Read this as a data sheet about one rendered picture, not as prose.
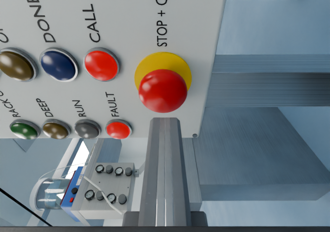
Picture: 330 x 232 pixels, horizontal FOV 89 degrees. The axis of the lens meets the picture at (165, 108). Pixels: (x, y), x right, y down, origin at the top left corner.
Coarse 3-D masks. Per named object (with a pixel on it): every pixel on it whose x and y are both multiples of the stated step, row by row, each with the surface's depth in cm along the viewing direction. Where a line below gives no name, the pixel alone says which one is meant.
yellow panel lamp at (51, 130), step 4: (44, 124) 19; (48, 124) 18; (52, 124) 18; (56, 124) 19; (44, 128) 19; (48, 128) 19; (52, 128) 19; (56, 128) 19; (60, 128) 19; (64, 128) 19; (44, 132) 19; (48, 132) 19; (52, 132) 19; (56, 132) 19; (60, 132) 19; (64, 132) 19; (52, 136) 19; (56, 136) 19; (60, 136) 19; (64, 136) 20
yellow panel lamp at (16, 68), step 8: (0, 56) 13; (8, 56) 13; (16, 56) 13; (0, 64) 14; (8, 64) 14; (16, 64) 14; (24, 64) 14; (8, 72) 14; (16, 72) 14; (24, 72) 14; (32, 72) 14; (24, 80) 15
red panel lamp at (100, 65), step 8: (88, 56) 13; (96, 56) 13; (104, 56) 13; (88, 64) 14; (96, 64) 14; (104, 64) 14; (112, 64) 14; (88, 72) 14; (96, 72) 14; (104, 72) 14; (112, 72) 14; (104, 80) 15
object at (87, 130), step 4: (80, 124) 18; (84, 124) 18; (88, 124) 19; (76, 128) 19; (80, 128) 19; (84, 128) 19; (88, 128) 19; (92, 128) 19; (96, 128) 19; (76, 132) 19; (80, 132) 19; (84, 132) 19; (88, 132) 19; (92, 132) 19; (96, 132) 19; (80, 136) 20; (84, 136) 19; (88, 136) 19; (92, 136) 19; (96, 136) 20
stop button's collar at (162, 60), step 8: (152, 56) 14; (160, 56) 14; (168, 56) 14; (176, 56) 14; (144, 64) 14; (152, 64) 14; (160, 64) 14; (168, 64) 14; (176, 64) 14; (184, 64) 14; (136, 72) 15; (144, 72) 15; (176, 72) 15; (184, 72) 15; (136, 80) 15
